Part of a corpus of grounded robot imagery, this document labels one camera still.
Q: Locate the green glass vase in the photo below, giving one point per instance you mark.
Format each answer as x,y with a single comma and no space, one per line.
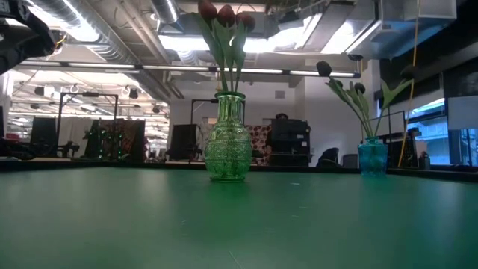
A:
228,149

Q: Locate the black tulip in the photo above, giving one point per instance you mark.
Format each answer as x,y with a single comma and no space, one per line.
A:
409,71
324,69
359,88
338,82

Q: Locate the dark red tulip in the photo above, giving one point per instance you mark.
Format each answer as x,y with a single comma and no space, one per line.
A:
226,15
246,20

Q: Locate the red tulip bouquet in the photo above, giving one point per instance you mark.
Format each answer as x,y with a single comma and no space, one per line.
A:
207,11

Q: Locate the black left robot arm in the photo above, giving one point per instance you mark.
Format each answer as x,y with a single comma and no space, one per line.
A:
22,37

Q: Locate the blue glass vase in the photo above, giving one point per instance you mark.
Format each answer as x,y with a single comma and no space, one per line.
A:
373,157

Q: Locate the floral patterned board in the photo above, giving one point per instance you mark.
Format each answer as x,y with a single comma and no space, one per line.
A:
259,143

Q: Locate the person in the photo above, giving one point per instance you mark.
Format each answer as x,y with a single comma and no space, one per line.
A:
282,116

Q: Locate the black storage cabinet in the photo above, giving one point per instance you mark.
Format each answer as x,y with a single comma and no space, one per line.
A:
290,140

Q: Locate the black monitor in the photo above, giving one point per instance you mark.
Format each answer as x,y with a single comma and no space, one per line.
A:
183,140
43,130

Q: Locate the green table mat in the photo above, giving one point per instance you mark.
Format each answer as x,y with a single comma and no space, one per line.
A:
261,224

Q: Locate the black office chair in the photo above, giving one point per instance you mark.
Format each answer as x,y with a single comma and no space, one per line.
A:
328,157

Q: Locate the dark equipment rack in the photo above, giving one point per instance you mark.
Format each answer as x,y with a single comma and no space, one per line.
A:
130,138

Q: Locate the small grey bin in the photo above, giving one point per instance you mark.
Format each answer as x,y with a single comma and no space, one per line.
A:
350,160

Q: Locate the long ceiling light bar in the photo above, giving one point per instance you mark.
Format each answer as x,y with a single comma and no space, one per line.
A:
112,65

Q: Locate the silver ceiling duct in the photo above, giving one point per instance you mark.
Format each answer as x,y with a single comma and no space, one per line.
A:
112,52

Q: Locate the white rectangular ceiling duct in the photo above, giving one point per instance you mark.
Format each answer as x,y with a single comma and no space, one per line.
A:
411,33

